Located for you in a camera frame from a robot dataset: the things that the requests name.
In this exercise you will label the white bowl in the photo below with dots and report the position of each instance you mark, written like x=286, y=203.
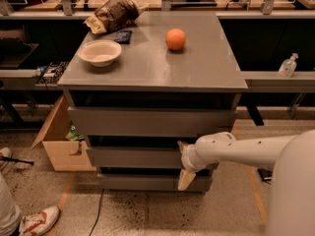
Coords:
x=100, y=53

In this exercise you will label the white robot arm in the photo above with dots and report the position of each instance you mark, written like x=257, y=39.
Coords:
x=291, y=209

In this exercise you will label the grey bench shelf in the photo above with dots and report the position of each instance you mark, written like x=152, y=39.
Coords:
x=22, y=80
x=266, y=81

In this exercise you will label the cardboard box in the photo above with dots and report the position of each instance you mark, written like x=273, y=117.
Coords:
x=64, y=154

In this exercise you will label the grey drawer cabinet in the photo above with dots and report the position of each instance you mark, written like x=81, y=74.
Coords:
x=203, y=75

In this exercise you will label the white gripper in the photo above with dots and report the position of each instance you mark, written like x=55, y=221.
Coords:
x=188, y=158

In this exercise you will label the grey bench shelf left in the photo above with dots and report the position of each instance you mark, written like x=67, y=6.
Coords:
x=22, y=80

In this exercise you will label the green packet in box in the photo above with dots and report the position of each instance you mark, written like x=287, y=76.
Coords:
x=73, y=135

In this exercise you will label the white red sneaker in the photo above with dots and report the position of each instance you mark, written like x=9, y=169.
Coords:
x=39, y=223

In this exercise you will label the patterned box on shelf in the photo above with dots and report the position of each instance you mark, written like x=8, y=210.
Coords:
x=51, y=74

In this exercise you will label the grey bottom drawer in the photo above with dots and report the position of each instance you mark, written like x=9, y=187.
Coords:
x=157, y=183

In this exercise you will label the brown chip bag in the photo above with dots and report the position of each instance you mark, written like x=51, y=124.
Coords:
x=114, y=15

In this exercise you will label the grey drawer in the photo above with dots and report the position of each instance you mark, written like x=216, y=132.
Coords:
x=150, y=122
x=134, y=158
x=157, y=183

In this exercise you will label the grey top drawer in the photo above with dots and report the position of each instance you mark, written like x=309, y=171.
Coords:
x=150, y=122

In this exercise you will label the black stick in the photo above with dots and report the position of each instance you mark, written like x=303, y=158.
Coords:
x=10, y=159

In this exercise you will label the clear sanitizer bottle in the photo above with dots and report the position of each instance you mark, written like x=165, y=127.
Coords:
x=288, y=66

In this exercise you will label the orange fruit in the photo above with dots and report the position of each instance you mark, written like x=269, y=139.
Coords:
x=175, y=39

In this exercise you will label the grey bench shelf right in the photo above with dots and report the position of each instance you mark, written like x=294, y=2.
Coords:
x=266, y=81

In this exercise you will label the dark blue snack packet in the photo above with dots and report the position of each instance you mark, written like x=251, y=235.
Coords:
x=123, y=36

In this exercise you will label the white trouser leg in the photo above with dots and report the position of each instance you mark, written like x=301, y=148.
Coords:
x=10, y=213

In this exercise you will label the black power adapter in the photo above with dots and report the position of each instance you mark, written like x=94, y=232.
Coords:
x=265, y=175

